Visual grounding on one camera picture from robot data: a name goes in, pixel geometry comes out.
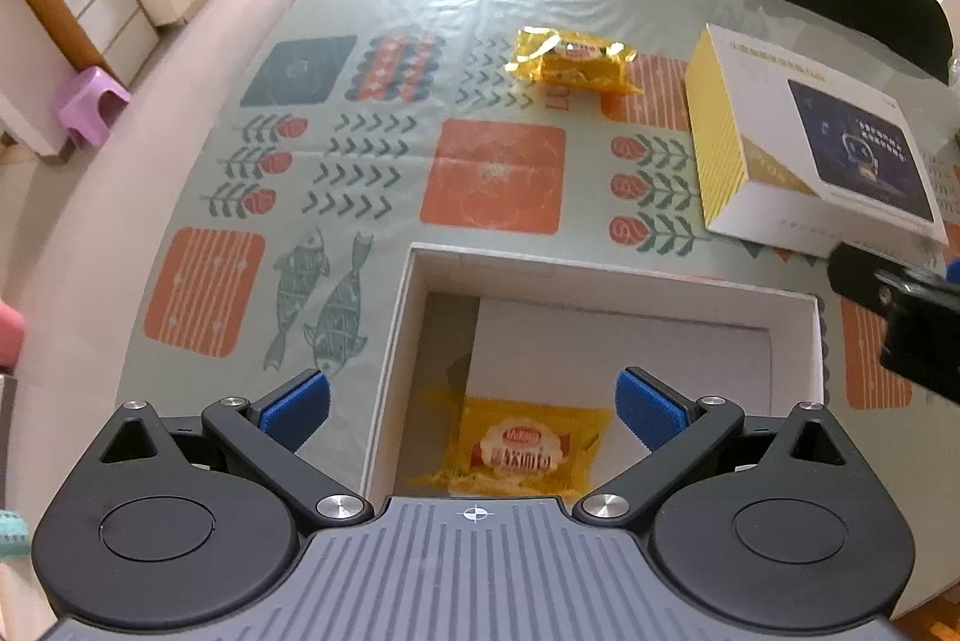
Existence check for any yellow soft bread packet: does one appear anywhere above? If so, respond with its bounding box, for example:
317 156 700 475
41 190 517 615
397 387 613 504

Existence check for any open white cardboard box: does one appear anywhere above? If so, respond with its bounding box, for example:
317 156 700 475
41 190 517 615
361 243 823 503

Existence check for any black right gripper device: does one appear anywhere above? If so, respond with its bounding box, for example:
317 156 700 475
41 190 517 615
827 243 960 404

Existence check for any white yellow striped product box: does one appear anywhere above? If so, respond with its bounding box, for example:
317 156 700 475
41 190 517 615
683 24 949 264

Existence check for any patterned plastic tablecloth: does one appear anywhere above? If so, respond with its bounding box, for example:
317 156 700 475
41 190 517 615
121 0 958 606

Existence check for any purple plastic stool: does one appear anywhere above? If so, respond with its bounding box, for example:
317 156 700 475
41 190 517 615
55 66 130 148

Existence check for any yellow cake snack packet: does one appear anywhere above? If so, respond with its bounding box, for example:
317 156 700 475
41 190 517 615
505 26 643 95

